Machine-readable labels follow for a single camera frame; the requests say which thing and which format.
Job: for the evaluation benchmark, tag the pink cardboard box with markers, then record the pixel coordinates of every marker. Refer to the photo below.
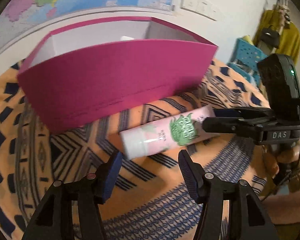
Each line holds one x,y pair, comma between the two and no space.
102,80

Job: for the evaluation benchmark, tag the black handbag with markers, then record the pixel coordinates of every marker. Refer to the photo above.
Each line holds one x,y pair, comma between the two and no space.
270,37

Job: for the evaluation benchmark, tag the orange patterned tablecloth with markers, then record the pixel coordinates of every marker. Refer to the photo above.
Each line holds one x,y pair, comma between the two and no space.
152,187

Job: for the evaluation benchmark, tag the pink lotion tube green print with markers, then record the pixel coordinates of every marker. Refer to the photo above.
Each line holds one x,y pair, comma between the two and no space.
160,135

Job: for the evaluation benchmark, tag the person's right hand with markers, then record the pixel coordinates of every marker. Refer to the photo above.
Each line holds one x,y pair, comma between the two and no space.
295,155

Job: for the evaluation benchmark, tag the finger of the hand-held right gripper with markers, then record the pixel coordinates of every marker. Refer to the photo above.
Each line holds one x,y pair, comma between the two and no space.
245,113
227,126

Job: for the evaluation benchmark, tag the white coat rack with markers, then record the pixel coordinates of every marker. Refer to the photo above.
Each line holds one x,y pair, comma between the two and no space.
282,7

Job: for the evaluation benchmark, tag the blue perforated storage rack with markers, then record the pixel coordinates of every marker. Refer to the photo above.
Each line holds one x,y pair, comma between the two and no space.
247,52

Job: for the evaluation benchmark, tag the mustard yellow sweater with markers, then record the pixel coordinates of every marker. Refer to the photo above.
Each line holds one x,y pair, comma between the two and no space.
293,42

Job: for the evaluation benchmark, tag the person's right forearm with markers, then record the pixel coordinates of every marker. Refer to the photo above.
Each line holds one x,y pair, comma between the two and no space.
297,200

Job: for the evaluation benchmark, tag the white wall socket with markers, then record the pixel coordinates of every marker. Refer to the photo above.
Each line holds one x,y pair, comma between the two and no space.
189,1
214,13
204,7

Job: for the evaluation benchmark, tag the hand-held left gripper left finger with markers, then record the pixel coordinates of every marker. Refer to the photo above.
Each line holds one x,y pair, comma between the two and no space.
112,177

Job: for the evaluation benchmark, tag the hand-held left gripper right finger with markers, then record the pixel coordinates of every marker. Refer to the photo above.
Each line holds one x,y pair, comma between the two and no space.
188,177

